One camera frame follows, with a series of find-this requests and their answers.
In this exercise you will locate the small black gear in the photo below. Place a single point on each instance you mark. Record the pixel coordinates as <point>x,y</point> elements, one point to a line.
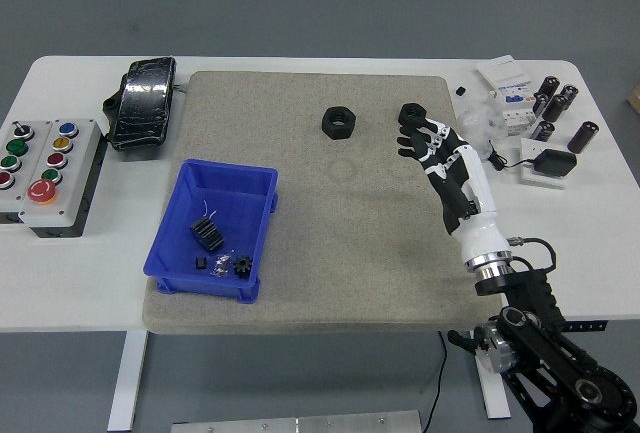
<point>243,267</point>

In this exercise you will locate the long black gear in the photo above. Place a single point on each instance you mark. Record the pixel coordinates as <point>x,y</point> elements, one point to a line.
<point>206,235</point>

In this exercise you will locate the small black hex nut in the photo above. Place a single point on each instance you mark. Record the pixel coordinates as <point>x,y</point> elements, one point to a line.
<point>412,110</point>

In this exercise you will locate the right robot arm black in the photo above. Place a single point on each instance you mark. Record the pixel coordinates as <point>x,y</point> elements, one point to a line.
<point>525,288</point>

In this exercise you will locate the large black hex nut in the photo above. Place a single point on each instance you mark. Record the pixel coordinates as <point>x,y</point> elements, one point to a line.
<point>339,123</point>

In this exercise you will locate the grey button box emergency stop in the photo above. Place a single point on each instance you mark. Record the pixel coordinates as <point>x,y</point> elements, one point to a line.
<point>55,173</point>

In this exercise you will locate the grey button box with selector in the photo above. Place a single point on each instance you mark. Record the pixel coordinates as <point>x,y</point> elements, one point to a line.
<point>15,163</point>

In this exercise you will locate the brown cardboard box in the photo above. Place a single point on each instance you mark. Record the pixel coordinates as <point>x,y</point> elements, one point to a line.
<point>635,95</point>

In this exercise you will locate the grey-brown table mat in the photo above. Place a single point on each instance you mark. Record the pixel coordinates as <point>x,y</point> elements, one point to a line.
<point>340,253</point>

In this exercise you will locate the blue plastic bin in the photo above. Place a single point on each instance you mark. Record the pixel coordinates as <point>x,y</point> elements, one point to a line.
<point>235,208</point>

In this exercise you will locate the white thread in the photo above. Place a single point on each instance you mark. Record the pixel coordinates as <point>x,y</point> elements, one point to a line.
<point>207,209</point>

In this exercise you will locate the small clear plastic wrapper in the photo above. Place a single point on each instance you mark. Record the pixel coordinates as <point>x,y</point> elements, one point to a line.
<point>221,263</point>

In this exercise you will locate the small black cube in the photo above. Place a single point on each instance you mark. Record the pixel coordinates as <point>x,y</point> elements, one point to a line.
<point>200,263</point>
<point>460,90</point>

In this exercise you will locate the clear plastic bag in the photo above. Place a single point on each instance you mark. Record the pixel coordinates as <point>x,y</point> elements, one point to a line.
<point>474,119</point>

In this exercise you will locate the black tape-wrapped device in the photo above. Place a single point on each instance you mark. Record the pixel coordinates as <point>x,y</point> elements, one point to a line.
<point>142,103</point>

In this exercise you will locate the white circuit breaker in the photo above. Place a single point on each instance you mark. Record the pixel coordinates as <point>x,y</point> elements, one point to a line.
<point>512,110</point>

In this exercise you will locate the white square plate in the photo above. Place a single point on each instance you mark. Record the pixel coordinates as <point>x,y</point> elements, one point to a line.
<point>530,175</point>

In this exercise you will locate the white flat carton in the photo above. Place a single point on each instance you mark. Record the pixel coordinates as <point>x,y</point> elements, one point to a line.
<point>502,72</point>

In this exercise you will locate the dark brown cylindrical capacitor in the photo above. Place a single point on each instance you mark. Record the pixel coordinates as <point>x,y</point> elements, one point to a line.
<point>555,108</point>
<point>583,136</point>
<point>543,131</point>
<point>547,87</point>
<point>540,104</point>
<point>569,93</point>

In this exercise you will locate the silver metal plate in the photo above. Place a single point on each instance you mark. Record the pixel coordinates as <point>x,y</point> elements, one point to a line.
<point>300,424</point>

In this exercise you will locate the black power adapter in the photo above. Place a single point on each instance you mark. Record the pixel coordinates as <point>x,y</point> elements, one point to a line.
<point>556,163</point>

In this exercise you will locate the white table leg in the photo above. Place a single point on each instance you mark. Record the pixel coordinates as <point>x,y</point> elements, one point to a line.
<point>127,378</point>
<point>495,398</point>

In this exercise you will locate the black perforated strip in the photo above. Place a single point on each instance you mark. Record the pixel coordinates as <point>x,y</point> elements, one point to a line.
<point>590,326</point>

